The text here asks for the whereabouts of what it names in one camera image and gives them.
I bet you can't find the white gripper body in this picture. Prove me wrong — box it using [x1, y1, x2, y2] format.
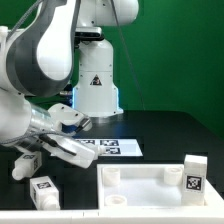
[40, 104, 96, 168]

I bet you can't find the white square table top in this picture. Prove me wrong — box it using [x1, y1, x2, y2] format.
[97, 164, 224, 210]

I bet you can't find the white sheet with tags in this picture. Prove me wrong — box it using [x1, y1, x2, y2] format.
[79, 139, 142, 157]

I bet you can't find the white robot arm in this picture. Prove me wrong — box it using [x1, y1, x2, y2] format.
[0, 0, 139, 168]

